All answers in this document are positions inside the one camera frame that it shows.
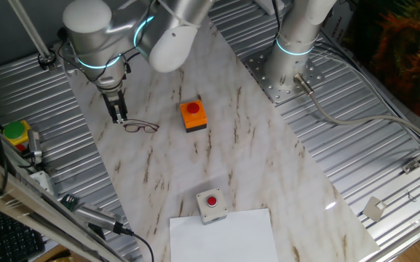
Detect small metal bracket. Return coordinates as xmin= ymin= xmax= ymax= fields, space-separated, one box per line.
xmin=401 ymin=159 xmax=420 ymax=175

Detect aluminium pole with base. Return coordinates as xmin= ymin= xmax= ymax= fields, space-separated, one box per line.
xmin=7 ymin=0 xmax=58 ymax=71

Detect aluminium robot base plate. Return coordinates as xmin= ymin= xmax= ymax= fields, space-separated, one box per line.
xmin=242 ymin=47 xmax=325 ymax=105

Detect white paper sheet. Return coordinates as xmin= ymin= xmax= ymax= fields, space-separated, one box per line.
xmin=169 ymin=207 xmax=280 ymax=262

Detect red-framed glasses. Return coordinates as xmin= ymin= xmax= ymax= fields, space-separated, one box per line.
xmin=122 ymin=119 xmax=160 ymax=134

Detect robot base cable bundle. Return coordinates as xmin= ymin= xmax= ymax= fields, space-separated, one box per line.
xmin=311 ymin=39 xmax=420 ymax=146

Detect black keyboard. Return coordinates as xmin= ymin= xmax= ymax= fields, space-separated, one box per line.
xmin=0 ymin=205 xmax=46 ymax=262

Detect black camera cable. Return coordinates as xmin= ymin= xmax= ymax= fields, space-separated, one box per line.
xmin=120 ymin=227 xmax=156 ymax=262

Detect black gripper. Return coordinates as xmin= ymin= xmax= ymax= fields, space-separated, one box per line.
xmin=102 ymin=89 xmax=129 ymax=124

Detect silver finned camera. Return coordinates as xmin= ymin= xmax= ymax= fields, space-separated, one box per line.
xmin=73 ymin=202 xmax=125 ymax=236

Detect aluminium frame profile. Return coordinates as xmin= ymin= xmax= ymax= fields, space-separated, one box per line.
xmin=0 ymin=145 xmax=123 ymax=262

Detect grey cable metal connector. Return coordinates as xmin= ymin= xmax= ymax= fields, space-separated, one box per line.
xmin=292 ymin=72 xmax=420 ymax=146

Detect colourful patterned cloth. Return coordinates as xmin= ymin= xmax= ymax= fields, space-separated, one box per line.
xmin=344 ymin=0 xmax=420 ymax=132

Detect black cable knob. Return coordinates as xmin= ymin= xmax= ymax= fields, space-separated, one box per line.
xmin=56 ymin=27 xmax=71 ymax=43

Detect white printed carton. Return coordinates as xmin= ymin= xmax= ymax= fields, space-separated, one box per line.
xmin=320 ymin=0 xmax=356 ymax=52

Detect yellow button box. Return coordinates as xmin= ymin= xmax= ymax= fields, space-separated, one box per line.
xmin=2 ymin=119 xmax=32 ymax=146

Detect light grey box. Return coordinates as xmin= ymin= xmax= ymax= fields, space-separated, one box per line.
xmin=29 ymin=170 xmax=56 ymax=196

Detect marble pattern table mat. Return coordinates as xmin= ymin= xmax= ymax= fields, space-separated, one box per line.
xmin=66 ymin=0 xmax=381 ymax=262

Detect small silver camera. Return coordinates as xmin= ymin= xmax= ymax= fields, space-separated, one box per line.
xmin=26 ymin=128 xmax=44 ymax=165

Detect orange box red mushroom button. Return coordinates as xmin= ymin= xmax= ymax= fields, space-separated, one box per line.
xmin=179 ymin=98 xmax=208 ymax=133

